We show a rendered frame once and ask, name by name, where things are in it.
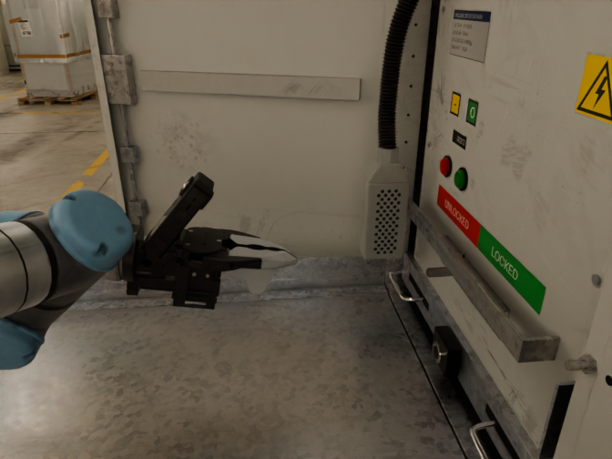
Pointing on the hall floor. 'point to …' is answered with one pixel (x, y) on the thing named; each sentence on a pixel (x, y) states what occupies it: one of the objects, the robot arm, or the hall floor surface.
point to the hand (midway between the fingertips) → (288, 253)
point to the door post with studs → (591, 391)
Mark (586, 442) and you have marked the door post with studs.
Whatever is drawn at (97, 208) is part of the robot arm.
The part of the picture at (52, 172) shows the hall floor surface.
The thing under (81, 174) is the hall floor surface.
